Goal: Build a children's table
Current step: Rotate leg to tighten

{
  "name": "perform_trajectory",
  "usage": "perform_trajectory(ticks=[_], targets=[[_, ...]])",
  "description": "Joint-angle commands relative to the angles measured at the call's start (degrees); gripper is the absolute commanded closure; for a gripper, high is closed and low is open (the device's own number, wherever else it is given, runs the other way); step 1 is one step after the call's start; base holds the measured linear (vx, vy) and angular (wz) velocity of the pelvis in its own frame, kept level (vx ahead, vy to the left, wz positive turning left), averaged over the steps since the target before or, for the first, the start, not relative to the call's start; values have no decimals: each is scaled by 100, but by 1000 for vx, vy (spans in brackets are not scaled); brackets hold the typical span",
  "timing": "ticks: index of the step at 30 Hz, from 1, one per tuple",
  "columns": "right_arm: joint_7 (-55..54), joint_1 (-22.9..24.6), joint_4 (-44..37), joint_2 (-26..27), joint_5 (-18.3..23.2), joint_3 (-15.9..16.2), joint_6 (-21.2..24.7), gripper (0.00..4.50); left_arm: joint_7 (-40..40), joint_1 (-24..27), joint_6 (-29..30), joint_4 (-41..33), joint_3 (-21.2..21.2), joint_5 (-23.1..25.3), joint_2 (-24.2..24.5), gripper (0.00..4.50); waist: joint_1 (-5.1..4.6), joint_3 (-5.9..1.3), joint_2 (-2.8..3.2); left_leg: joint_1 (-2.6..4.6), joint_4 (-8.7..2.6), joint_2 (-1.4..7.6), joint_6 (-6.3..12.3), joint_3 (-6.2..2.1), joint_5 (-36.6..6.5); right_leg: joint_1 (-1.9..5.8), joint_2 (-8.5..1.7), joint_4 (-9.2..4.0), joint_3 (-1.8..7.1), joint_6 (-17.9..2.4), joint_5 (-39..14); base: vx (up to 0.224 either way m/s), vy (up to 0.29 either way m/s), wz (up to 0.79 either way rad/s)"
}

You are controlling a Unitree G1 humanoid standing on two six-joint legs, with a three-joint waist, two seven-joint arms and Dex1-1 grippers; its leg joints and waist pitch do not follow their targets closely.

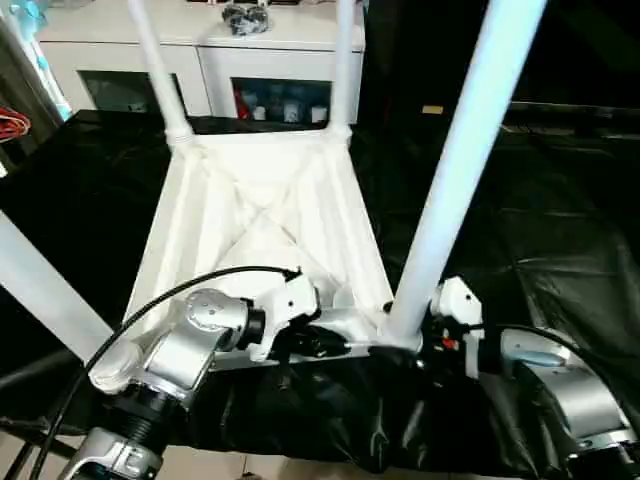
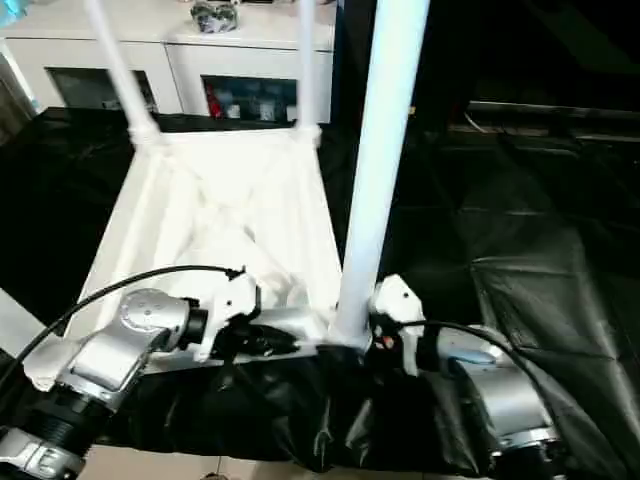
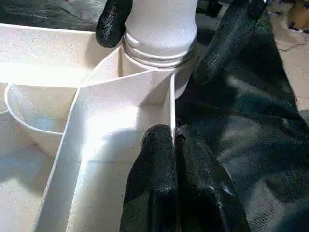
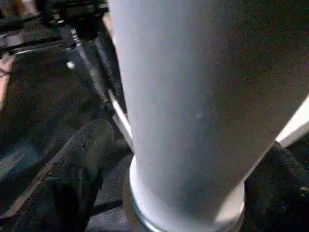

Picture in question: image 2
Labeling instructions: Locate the black work mat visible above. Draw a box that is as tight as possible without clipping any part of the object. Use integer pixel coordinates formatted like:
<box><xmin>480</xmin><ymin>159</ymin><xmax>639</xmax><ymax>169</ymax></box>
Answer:
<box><xmin>0</xmin><ymin>105</ymin><xmax>640</xmax><ymax>476</ymax></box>

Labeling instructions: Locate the white cabinet with glass doors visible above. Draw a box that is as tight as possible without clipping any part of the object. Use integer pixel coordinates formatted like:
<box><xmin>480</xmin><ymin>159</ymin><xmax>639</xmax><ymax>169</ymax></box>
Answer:
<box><xmin>0</xmin><ymin>0</ymin><xmax>339</xmax><ymax>125</ymax></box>

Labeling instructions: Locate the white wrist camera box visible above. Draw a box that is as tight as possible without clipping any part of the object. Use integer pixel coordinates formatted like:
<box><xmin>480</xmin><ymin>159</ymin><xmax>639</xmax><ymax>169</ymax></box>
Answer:
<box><xmin>370</xmin><ymin>274</ymin><xmax>429</xmax><ymax>377</ymax></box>
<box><xmin>190</xmin><ymin>268</ymin><xmax>263</xmax><ymax>361</ymax></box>

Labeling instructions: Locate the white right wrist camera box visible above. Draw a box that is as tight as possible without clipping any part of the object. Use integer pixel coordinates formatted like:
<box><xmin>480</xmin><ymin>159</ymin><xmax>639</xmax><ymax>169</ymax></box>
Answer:
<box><xmin>370</xmin><ymin>274</ymin><xmax>429</xmax><ymax>377</ymax></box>

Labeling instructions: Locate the shiny ornament on cabinet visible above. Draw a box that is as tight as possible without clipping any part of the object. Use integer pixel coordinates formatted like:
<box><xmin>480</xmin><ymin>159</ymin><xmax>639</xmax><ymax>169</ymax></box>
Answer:
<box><xmin>190</xmin><ymin>0</ymin><xmax>241</xmax><ymax>33</ymax></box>

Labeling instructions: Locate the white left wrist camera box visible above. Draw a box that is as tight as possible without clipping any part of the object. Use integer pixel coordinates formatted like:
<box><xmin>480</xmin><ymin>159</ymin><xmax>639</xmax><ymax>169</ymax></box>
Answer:
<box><xmin>190</xmin><ymin>268</ymin><xmax>263</xmax><ymax>361</ymax></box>

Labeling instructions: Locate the white plastic table top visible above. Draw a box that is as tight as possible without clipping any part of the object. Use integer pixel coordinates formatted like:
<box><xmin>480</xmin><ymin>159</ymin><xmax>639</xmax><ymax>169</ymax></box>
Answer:
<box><xmin>22</xmin><ymin>122</ymin><xmax>373</xmax><ymax>393</ymax></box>

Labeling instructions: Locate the white plastic table leg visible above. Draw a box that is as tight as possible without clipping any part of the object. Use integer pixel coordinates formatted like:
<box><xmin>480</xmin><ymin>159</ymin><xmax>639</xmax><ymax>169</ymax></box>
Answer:
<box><xmin>0</xmin><ymin>288</ymin><xmax>46</xmax><ymax>357</ymax></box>
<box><xmin>328</xmin><ymin>0</ymin><xmax>431</xmax><ymax>349</ymax></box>
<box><xmin>82</xmin><ymin>0</ymin><xmax>163</xmax><ymax>147</ymax></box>
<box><xmin>294</xmin><ymin>0</ymin><xmax>325</xmax><ymax>143</ymax></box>

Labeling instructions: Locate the dark low shelf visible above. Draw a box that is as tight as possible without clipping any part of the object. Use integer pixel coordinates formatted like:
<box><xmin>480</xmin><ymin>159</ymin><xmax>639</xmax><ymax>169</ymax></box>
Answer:
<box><xmin>465</xmin><ymin>98</ymin><xmax>640</xmax><ymax>129</ymax></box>

